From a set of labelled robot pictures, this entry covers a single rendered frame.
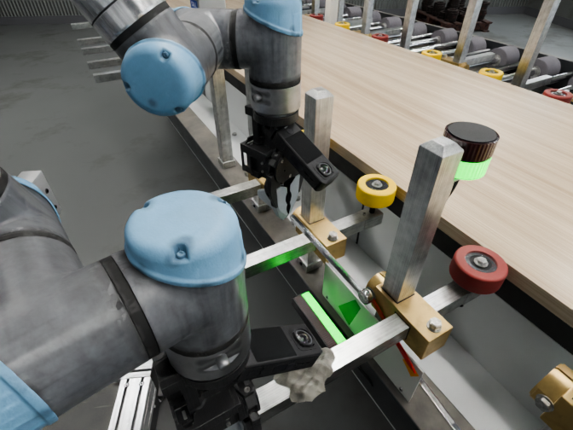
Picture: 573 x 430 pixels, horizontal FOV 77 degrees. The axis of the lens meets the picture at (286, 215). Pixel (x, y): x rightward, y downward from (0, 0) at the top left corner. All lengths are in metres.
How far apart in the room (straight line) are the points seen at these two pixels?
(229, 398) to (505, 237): 0.53
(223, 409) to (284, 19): 0.44
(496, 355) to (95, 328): 0.74
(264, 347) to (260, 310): 1.24
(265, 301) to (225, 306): 1.40
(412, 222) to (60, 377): 0.40
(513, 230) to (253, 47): 0.54
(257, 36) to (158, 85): 0.17
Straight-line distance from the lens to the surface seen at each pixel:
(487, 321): 0.81
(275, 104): 0.53
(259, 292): 1.70
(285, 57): 0.52
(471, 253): 0.66
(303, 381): 0.51
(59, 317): 0.24
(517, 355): 0.82
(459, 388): 0.85
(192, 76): 0.39
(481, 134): 0.48
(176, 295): 0.24
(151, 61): 0.39
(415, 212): 0.48
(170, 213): 0.25
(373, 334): 0.56
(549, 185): 0.93
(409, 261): 0.53
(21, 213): 0.33
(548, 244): 0.76
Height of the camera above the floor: 1.33
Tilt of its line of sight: 39 degrees down
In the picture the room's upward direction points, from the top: straight up
